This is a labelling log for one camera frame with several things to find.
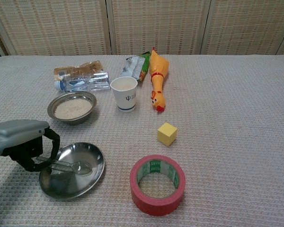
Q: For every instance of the white rice heap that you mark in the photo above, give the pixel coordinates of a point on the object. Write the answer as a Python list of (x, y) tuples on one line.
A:
[(72, 109)]

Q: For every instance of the green and silver snack bag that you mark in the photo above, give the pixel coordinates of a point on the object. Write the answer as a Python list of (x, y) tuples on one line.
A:
[(135, 66)]

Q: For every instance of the yellow rubber chicken toy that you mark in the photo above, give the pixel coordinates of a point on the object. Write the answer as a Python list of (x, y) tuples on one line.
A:
[(158, 68)]

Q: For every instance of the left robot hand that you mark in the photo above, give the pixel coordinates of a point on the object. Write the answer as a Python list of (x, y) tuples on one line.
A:
[(14, 134)]

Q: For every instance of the red tape roll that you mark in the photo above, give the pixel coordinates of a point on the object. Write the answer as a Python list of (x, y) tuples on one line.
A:
[(156, 208)]

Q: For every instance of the metal spoon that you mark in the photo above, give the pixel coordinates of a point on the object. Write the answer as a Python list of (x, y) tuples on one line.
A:
[(82, 168)]

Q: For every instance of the round steel plate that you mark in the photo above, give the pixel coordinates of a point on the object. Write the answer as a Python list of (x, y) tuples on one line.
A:
[(68, 186)]

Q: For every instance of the clear plastic water bottle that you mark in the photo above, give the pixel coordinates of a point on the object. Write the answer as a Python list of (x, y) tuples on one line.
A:
[(73, 85)]

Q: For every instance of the yellow foam cube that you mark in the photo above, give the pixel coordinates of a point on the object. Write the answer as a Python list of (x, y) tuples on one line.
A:
[(166, 134)]

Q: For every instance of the steel bowl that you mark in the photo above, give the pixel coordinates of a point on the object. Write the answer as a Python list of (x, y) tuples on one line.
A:
[(71, 122)]

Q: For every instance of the beige waffle tablecloth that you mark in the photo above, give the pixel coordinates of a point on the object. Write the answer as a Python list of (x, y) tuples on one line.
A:
[(227, 142)]

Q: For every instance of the brown snack packet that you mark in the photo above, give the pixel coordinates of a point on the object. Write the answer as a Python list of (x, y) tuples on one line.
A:
[(85, 67)]

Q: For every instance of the woven folding screen panel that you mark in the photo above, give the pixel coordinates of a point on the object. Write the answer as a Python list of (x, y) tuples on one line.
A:
[(248, 23), (158, 23), (52, 23)]

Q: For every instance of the white paper cup blue logo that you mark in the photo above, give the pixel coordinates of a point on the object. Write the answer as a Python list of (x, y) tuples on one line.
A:
[(125, 99)]

